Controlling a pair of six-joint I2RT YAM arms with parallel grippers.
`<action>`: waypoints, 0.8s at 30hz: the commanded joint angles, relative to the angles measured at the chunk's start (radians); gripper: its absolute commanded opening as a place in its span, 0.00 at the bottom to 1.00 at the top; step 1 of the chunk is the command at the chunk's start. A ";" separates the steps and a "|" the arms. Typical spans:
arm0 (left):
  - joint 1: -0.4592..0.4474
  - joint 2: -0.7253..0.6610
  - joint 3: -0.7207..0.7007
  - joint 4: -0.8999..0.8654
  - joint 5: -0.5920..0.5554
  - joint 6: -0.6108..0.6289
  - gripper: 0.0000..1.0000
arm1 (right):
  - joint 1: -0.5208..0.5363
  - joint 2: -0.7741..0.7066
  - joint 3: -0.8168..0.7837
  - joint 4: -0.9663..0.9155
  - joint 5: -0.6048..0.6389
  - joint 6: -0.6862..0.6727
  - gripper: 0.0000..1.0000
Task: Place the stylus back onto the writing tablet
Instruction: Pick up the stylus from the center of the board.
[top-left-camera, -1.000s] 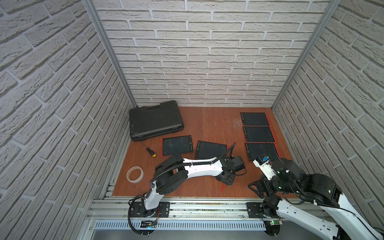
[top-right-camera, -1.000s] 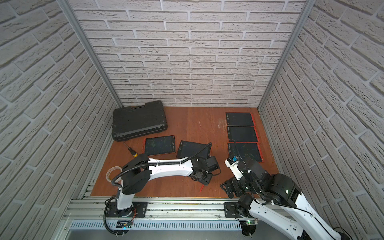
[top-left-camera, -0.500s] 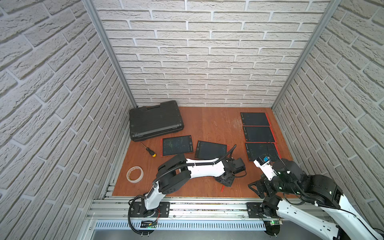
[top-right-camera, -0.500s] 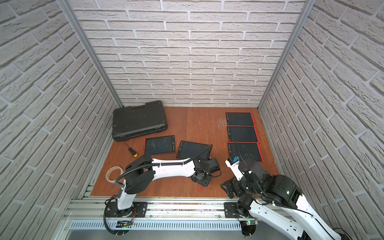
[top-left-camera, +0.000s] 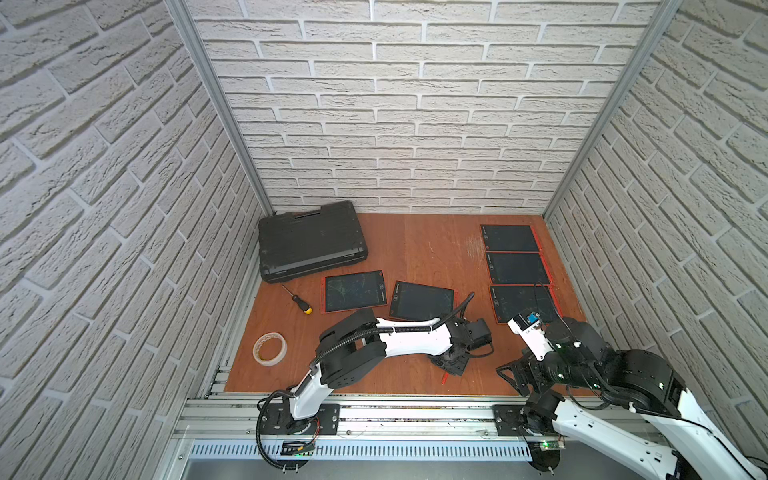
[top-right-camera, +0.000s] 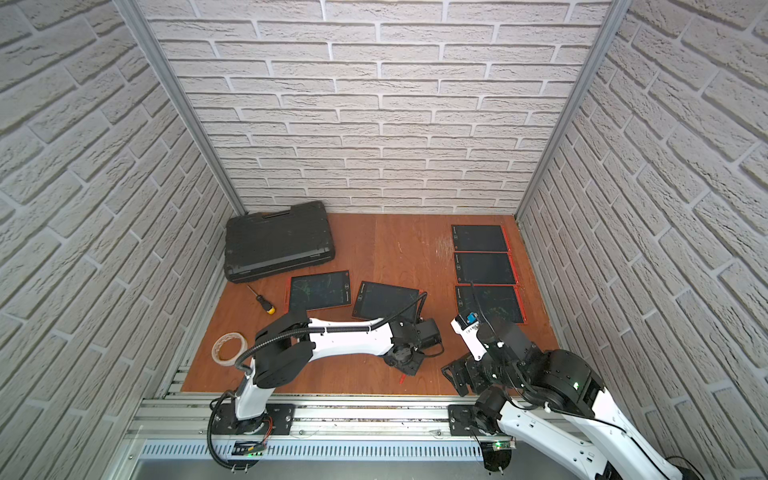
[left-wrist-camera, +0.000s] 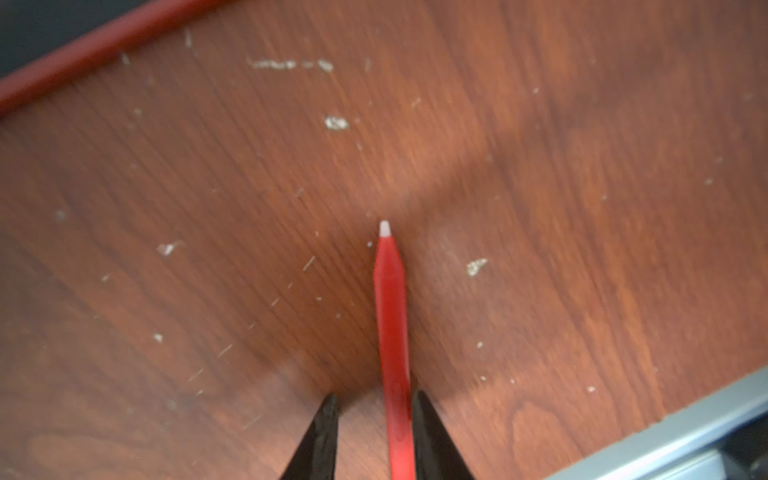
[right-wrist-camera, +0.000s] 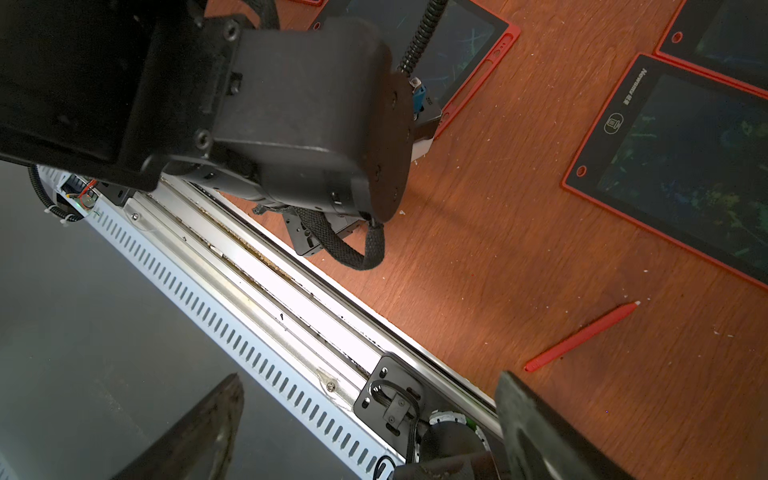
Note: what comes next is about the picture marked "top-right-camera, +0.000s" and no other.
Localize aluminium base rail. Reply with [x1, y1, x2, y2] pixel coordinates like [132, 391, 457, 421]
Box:
[105, 393, 532, 479]

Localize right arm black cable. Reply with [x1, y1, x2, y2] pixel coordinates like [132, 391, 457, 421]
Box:
[470, 284, 709, 480]

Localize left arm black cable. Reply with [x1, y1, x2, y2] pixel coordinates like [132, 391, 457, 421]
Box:
[206, 291, 446, 472]

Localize black plastic tool case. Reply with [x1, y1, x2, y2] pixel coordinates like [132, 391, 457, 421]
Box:
[224, 201, 336, 283]

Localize black screwdriver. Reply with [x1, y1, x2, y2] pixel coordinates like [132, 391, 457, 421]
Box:
[247, 285, 276, 315]

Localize white tape roll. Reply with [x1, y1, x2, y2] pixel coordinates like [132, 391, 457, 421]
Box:
[210, 332, 248, 367]

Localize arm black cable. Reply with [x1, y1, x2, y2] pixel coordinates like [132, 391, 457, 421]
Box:
[470, 284, 709, 480]
[206, 291, 446, 472]

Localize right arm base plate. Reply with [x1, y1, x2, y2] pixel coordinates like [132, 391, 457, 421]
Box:
[447, 404, 479, 437]

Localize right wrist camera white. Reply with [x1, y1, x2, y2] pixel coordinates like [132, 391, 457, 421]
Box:
[451, 312, 487, 361]

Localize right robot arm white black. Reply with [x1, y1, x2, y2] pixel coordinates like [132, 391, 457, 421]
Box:
[442, 314, 702, 479]

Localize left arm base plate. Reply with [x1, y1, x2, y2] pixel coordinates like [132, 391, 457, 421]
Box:
[212, 402, 295, 436]

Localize writing tablet red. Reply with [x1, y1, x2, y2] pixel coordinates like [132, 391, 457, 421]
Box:
[288, 270, 351, 311]
[352, 281, 426, 321]

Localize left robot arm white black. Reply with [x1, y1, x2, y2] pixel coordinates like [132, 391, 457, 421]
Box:
[232, 310, 442, 422]

